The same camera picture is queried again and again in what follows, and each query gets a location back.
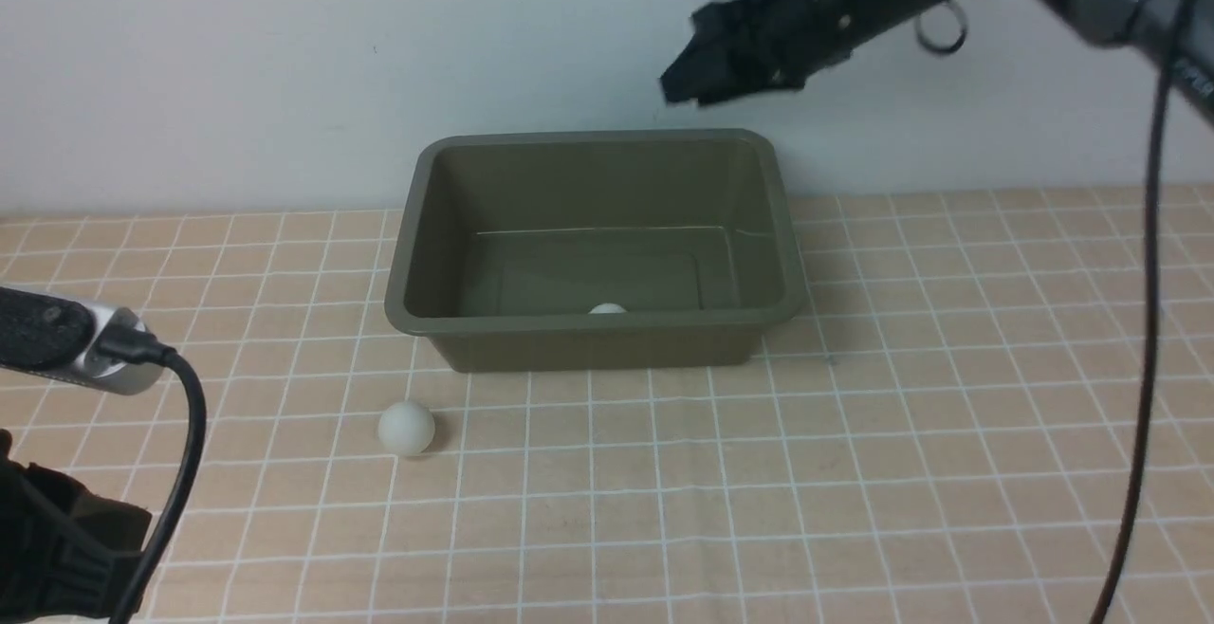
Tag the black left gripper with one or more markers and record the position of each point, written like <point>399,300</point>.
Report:
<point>64,549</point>

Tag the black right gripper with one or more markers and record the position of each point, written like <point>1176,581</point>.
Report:
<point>740,48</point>

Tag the white ball with logo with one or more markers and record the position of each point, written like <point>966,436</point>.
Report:
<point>607,308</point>

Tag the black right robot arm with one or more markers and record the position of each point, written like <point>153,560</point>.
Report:
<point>1145,24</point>

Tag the olive green plastic bin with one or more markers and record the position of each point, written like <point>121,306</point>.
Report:
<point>507,241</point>

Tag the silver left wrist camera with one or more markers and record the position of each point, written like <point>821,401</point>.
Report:
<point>80,342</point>

